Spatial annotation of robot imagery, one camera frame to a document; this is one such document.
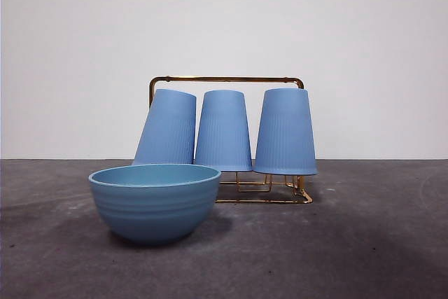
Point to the blue ceramic bowl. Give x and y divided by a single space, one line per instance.
154 208

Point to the blue ribbed cup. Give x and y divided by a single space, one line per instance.
285 131
168 131
224 131

